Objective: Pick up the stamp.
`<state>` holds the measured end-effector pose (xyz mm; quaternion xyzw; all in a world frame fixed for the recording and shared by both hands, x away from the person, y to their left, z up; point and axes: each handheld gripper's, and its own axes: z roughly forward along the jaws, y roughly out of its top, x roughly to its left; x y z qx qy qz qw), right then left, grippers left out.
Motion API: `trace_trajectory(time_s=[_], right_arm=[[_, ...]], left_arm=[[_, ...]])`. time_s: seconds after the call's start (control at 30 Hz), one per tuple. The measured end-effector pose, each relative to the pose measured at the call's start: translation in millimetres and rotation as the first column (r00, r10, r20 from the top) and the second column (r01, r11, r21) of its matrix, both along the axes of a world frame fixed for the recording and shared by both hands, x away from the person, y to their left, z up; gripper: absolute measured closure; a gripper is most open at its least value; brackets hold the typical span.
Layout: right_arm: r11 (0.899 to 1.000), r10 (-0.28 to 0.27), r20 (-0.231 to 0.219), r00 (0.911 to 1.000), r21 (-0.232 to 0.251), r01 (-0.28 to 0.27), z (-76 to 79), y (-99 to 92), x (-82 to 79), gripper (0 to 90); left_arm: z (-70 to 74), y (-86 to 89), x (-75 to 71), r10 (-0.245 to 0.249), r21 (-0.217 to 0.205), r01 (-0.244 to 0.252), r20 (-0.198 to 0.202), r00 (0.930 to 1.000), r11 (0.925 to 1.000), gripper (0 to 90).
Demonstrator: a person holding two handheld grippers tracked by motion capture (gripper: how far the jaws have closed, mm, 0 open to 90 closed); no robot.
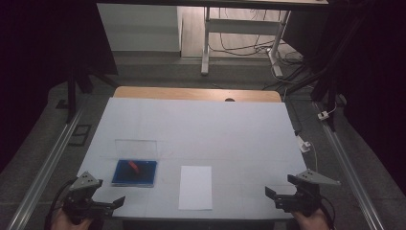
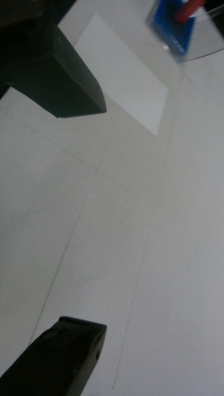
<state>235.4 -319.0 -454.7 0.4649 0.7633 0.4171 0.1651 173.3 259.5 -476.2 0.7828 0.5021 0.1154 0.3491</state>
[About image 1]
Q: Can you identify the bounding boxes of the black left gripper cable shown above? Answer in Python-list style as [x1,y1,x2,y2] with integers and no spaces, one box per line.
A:
[43,179,77,230]

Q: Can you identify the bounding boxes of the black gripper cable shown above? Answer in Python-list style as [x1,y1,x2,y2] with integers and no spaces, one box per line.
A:
[319,195,337,230]
[43,179,77,230]

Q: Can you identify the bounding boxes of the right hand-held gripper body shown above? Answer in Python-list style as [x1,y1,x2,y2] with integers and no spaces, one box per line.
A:
[281,169,342,219]

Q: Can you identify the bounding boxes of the white paper sheet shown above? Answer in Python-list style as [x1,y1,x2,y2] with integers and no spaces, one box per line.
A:
[178,165,214,212]

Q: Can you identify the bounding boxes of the white panel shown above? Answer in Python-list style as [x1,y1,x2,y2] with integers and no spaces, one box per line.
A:
[97,3,182,53]

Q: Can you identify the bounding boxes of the person's left hand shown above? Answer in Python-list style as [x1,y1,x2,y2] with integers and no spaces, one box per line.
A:
[50,208,94,230]

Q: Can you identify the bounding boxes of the black cable beside table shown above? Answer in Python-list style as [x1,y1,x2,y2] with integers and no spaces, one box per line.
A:
[282,87,304,137]

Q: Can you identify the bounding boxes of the black stand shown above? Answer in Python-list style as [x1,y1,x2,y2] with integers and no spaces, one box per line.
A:
[56,61,120,125]
[286,12,372,132]

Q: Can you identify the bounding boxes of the person's right hand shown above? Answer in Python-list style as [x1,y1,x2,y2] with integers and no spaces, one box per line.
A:
[290,206,330,230]

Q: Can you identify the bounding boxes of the white-framed desk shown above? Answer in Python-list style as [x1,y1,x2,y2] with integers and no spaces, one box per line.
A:
[97,0,329,78]

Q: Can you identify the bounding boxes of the small white plug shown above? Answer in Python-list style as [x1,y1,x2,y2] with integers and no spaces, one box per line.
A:
[317,104,339,122]

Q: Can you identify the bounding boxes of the aluminium rail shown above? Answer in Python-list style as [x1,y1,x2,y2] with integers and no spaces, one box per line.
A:
[6,103,86,230]
[311,101,386,230]

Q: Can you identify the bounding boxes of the red stamp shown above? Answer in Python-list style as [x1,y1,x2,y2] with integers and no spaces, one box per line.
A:
[127,160,141,174]

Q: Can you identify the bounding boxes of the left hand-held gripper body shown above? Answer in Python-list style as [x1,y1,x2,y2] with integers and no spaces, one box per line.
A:
[61,171,113,225]

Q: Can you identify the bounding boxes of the white adapter with cable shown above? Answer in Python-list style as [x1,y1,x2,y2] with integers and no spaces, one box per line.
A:
[297,135,319,173]

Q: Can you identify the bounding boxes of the black floor cables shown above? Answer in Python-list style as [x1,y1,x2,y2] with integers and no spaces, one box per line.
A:
[208,9,305,66]

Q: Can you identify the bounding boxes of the white table cover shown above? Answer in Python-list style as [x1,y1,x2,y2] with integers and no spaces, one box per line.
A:
[76,97,308,221]

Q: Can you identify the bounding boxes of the blue ink pad case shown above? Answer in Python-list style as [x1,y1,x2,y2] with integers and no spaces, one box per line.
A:
[111,139,158,189]

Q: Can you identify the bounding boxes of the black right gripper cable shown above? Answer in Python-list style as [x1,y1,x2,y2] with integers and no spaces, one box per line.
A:
[319,195,337,230]

